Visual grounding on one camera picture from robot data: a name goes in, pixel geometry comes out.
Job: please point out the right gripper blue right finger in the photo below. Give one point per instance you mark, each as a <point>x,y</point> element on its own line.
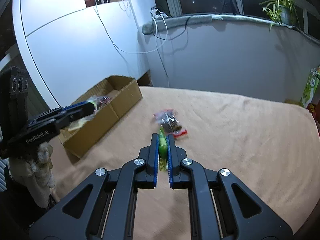
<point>221,206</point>

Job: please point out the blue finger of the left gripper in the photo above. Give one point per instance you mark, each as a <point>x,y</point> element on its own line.
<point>78,110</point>
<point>72,116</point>

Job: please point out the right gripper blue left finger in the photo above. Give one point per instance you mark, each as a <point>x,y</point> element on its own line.
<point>103,205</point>

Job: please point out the clear dark dates packet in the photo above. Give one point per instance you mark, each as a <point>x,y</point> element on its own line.
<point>171,126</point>

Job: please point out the green candy wrapper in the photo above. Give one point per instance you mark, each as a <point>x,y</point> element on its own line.
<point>163,150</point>

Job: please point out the red dried plum packet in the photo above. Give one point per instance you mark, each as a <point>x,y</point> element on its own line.
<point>99,101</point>

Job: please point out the packaged sliced bread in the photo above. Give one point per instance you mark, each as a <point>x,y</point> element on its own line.
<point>78,124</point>

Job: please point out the white gloved left hand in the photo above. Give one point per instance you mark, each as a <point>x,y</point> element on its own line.
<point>35,174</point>

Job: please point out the brown cardboard box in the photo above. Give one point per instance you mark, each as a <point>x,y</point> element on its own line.
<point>125,93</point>

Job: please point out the white power strip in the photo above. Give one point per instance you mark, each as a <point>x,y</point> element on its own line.
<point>156,13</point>

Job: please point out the green carton box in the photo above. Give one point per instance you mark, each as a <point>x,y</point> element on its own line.
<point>310,87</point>

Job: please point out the potted spider plant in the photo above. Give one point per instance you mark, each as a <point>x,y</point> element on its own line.
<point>281,12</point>

